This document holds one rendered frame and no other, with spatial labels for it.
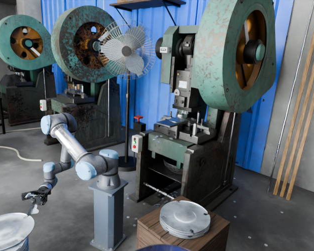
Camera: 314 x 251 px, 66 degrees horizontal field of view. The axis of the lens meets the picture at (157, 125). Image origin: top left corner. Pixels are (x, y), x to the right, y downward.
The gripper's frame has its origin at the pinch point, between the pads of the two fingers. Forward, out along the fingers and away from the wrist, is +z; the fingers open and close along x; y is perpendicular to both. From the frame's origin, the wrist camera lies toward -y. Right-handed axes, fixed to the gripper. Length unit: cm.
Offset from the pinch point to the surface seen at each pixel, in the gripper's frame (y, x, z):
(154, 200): 80, 15, -41
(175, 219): 92, -8, 10
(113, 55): 28, -92, -125
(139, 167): 65, -2, -62
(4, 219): -5.7, 0.1, 11.7
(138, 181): 65, 11, -62
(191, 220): 100, -9, 11
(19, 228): 6.5, -0.2, 17.5
